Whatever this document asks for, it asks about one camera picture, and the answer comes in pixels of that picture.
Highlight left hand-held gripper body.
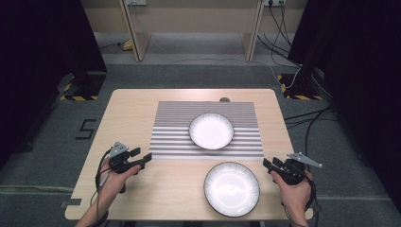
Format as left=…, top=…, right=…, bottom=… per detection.
left=108, top=141, right=145, bottom=194

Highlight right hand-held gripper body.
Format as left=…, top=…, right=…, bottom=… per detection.
left=273, top=151, right=323, bottom=186

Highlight white plate with dark rim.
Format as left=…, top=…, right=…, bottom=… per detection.
left=202, top=161, right=261, bottom=218
left=188, top=113, right=235, bottom=150

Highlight person's left hand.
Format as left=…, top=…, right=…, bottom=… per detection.
left=97, top=158, right=142, bottom=202

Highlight person's right hand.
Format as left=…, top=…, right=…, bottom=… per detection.
left=270, top=171, right=315, bottom=218

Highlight grey striped mat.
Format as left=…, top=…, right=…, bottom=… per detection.
left=148, top=100, right=265, bottom=159

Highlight stand base with hazard tape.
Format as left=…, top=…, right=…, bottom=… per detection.
left=59, top=71, right=108, bottom=102
left=276, top=73, right=325, bottom=101

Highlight yellow floor object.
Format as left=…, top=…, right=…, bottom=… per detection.
left=120, top=38, right=134, bottom=52

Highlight black curtain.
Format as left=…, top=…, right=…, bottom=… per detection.
left=0, top=0, right=109, bottom=169
left=287, top=0, right=401, bottom=217

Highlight left hand-held gripper cable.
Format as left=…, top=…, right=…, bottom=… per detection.
left=89, top=148, right=113, bottom=227

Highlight hand-held gripper cable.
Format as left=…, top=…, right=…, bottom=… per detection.
left=89, top=148, right=113, bottom=227
left=283, top=169, right=320, bottom=227

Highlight right hand-held gripper cable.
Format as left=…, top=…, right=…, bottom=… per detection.
left=283, top=169, right=320, bottom=227

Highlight black floor cable bundle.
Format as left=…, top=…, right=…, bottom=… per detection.
left=283, top=105, right=336, bottom=165

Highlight white floor cable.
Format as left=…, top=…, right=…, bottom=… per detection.
left=150, top=31, right=305, bottom=90

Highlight light wooden desk frame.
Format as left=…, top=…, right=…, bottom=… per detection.
left=118, top=0, right=267, bottom=62

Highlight black wall socket cables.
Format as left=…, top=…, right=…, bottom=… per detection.
left=256, top=2, right=302, bottom=68

